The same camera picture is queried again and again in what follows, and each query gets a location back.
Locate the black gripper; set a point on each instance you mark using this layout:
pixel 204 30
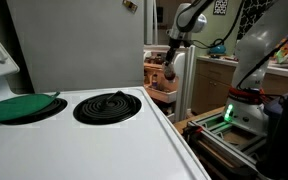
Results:
pixel 175 44

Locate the small glass jar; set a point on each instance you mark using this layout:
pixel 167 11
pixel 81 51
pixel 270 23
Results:
pixel 169 71

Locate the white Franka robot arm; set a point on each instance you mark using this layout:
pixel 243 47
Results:
pixel 254 50

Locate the dark jar in door shelf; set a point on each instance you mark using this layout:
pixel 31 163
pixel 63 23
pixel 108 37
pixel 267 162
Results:
pixel 158 60

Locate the small bottle purple-blue cap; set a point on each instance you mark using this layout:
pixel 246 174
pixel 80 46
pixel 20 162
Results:
pixel 154 81

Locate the white fridge door with shelves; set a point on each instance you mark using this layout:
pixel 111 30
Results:
pixel 184 86

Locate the white freezer door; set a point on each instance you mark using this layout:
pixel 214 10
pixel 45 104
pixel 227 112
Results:
pixel 150 21

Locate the small fridge magnet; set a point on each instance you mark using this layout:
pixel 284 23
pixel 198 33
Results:
pixel 129 5

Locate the wooden kitchen counter cabinet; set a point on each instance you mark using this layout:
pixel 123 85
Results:
pixel 210 83

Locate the teal kettle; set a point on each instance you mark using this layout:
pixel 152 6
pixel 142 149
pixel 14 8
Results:
pixel 217 49

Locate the black coil burner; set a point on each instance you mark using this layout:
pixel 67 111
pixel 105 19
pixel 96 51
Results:
pixel 104 108
pixel 52 108

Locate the grey refrigerator body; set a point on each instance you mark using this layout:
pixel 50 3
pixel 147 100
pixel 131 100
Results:
pixel 77 46

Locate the white electric stove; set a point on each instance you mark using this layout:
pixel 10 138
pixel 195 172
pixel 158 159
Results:
pixel 100 150

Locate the black foreground stand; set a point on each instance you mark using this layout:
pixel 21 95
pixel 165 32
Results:
pixel 284 143

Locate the green pot holder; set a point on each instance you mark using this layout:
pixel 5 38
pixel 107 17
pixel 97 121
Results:
pixel 17 106

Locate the small black-white wall picture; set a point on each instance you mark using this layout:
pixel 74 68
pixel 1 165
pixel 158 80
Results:
pixel 220 6

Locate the black-white patterned wall hanging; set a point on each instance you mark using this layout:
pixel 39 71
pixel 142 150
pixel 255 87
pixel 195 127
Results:
pixel 250 18

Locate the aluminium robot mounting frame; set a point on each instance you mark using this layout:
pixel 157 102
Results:
pixel 230 140

